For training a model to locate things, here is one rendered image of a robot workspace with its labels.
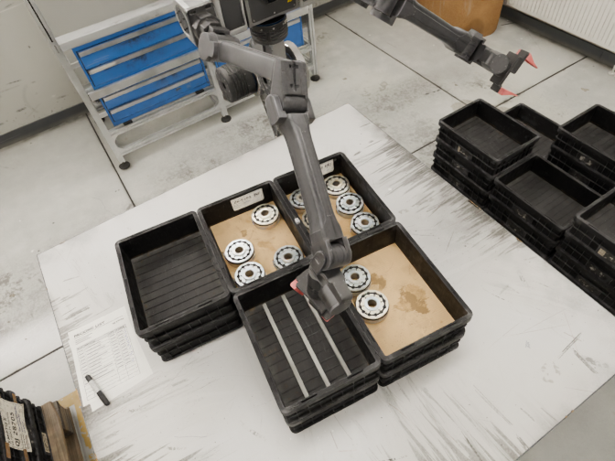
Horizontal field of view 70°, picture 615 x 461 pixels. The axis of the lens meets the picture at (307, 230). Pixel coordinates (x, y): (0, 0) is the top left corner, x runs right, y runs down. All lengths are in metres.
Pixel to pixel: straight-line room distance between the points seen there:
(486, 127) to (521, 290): 1.15
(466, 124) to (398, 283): 1.33
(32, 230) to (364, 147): 2.27
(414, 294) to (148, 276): 0.91
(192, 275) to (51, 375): 1.29
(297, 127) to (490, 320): 0.94
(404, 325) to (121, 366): 0.96
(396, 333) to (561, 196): 1.37
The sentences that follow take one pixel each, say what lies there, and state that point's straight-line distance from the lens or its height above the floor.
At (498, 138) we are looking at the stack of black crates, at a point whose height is 0.49.
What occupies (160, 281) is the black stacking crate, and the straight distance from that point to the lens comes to 1.62.
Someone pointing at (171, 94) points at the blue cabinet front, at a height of 0.37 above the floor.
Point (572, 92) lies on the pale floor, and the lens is 3.88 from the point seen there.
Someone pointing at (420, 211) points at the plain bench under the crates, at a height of 0.70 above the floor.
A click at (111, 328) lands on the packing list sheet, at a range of 1.76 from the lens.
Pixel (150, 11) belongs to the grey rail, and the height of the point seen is 0.93.
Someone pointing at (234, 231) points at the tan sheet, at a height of 0.83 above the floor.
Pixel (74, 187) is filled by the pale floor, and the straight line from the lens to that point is 3.51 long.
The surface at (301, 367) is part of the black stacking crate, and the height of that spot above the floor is 0.83.
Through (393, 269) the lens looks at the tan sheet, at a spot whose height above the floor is 0.83.
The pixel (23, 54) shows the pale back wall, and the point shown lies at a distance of 3.94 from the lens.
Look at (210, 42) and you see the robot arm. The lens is 1.36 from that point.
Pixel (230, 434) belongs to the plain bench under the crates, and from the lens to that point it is 1.47.
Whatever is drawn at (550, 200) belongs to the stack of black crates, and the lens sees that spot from 2.46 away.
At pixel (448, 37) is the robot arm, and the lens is 1.42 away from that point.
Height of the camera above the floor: 2.09
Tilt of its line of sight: 52 degrees down
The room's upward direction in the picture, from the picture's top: 9 degrees counter-clockwise
